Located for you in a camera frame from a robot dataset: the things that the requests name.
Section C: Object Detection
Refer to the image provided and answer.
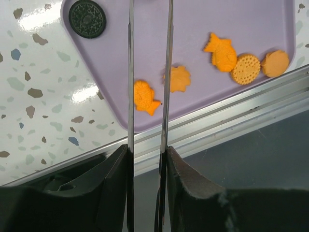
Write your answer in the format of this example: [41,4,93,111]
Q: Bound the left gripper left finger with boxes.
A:
[0,145,128,232]

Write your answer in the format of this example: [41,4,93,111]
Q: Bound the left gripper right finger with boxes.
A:
[167,146,309,232]

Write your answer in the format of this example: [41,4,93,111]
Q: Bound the metal tongs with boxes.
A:
[127,0,174,232]

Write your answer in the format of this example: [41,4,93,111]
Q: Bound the orange dotted round cookie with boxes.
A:
[230,54,261,85]

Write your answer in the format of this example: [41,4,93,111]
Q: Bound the orange fish cookie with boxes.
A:
[203,32,237,72]
[134,80,161,116]

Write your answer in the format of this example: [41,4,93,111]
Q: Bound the black sandwich cookie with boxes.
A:
[68,0,107,39]

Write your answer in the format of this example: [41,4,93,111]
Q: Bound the orange flower cookie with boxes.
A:
[170,66,191,93]

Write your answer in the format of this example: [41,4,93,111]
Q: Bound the orange plain round cookie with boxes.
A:
[261,50,289,78]

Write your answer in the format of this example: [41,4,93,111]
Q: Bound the aluminium front rail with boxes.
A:
[3,64,309,187]

